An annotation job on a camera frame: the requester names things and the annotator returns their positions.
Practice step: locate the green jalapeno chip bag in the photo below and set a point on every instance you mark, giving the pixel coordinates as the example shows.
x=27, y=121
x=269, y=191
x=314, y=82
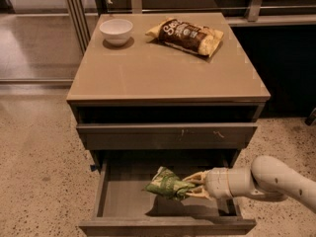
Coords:
x=168, y=185

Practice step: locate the open grey middle drawer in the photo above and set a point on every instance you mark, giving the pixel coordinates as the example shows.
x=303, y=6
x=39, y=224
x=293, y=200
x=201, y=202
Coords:
x=124, y=208

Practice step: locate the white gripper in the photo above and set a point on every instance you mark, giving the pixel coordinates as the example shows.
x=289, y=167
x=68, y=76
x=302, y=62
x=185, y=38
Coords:
x=216, y=183

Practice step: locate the metal railing frame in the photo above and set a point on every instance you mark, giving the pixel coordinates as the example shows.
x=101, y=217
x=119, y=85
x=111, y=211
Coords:
x=240, y=13

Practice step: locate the closed upper grey drawer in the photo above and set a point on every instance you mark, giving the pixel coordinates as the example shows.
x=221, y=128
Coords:
x=151, y=136

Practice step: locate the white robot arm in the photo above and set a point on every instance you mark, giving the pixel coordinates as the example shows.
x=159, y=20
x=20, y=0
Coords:
x=267, y=179

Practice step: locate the tan drawer cabinet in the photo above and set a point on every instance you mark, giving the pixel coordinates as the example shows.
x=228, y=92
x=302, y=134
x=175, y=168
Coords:
x=147, y=82

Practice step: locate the dark caster wheel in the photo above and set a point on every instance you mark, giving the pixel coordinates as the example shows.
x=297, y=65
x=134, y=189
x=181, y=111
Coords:
x=311, y=118

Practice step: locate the white ceramic bowl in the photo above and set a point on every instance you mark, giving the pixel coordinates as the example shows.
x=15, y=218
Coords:
x=116, y=32

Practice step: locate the brown and yellow chip bag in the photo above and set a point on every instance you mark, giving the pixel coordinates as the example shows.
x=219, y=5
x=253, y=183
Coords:
x=187, y=36

